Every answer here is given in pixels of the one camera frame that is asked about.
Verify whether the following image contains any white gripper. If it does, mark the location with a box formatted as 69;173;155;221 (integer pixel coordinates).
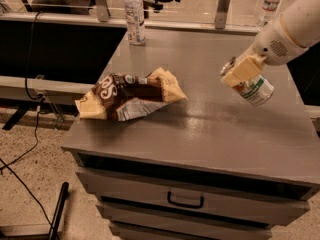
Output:
220;15;308;87

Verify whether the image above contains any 7up soda can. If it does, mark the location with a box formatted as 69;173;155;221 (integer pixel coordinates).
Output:
219;56;275;107

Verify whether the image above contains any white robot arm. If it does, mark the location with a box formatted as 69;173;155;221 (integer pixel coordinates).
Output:
221;0;320;87

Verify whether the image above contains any clear water bottle background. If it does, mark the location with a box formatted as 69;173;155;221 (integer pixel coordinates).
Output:
256;0;281;29

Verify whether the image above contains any grey drawer cabinet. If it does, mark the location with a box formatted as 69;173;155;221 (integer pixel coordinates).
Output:
63;29;320;240

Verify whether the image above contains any clear water bottle on table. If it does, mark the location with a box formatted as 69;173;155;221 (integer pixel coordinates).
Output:
125;0;145;45

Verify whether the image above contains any brown chip bag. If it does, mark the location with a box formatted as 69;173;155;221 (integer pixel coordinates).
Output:
75;68;186;121

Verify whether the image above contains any black metal floor stand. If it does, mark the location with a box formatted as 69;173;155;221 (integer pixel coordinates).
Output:
0;182;69;240

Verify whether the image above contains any metal glass bracket middle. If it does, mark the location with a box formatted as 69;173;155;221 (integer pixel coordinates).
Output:
214;0;231;29

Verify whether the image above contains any metal glass bracket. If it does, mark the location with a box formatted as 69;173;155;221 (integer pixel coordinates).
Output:
214;0;231;29
95;0;109;22

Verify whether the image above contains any grey rail ledge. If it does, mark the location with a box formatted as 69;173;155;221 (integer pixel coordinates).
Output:
0;12;257;36

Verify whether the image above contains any black drawer handle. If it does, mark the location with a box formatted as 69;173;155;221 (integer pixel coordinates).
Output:
167;191;204;209

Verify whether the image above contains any metal glass bracket left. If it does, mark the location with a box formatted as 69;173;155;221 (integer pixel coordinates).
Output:
95;0;109;22

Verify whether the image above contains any black power cable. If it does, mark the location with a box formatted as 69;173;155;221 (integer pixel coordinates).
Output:
0;12;58;238

